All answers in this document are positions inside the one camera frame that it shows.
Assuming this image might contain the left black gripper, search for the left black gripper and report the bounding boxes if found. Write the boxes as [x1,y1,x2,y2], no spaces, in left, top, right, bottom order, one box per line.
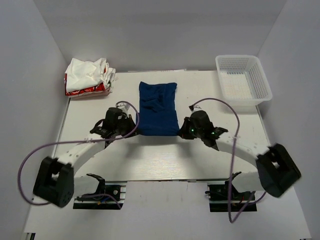
[114,114,142,139]

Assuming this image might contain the blue t shirt with print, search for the blue t shirt with print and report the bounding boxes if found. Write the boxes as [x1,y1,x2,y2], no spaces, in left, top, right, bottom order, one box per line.
[138,82,180,137]

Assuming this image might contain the white and red t shirt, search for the white and red t shirt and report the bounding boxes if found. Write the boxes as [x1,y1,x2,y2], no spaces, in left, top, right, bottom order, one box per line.
[64,58,116,98]

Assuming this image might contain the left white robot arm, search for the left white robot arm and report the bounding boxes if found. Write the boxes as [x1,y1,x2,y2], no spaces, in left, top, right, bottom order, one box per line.
[33,102,138,208]

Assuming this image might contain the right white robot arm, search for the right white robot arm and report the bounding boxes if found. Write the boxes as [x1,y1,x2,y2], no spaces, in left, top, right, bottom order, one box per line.
[178,110,302,200]

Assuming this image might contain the white perforated plastic basket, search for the white perforated plastic basket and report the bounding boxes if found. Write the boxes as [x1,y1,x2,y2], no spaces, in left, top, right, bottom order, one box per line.
[215,55,273,107]

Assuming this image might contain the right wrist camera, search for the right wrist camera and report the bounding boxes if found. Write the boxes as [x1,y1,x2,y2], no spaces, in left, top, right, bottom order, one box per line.
[189,104,203,113]

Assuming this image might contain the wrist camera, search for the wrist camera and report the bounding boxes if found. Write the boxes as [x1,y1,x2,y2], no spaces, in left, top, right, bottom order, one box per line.
[115,101,131,118]
[189,104,203,113]

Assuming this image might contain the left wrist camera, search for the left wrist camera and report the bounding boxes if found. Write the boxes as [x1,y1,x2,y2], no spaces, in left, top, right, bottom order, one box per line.
[115,101,131,118]

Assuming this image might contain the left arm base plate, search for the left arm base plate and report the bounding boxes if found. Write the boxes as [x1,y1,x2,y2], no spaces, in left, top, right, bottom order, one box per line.
[73,182,127,210]

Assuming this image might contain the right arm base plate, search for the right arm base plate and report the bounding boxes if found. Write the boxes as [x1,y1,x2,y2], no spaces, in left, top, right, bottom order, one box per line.
[204,184,251,213]

